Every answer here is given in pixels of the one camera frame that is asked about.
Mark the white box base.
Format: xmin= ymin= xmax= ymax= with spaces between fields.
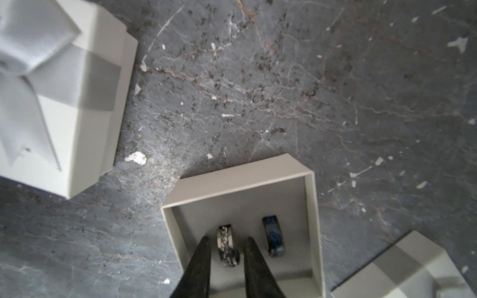
xmin=161 ymin=154 xmax=325 ymax=298

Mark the silver chain ring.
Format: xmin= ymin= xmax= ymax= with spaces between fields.
xmin=217 ymin=224 xmax=241 ymax=268

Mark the white gift box with bow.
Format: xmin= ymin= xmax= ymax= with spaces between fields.
xmin=1 ymin=1 xmax=138 ymax=199

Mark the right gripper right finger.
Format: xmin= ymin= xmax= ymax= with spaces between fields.
xmin=244 ymin=237 xmax=286 ymax=298

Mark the dark blue ring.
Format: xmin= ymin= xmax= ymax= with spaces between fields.
xmin=261 ymin=215 xmax=286 ymax=258

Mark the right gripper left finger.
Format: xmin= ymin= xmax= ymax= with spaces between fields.
xmin=170 ymin=236 xmax=211 ymax=298

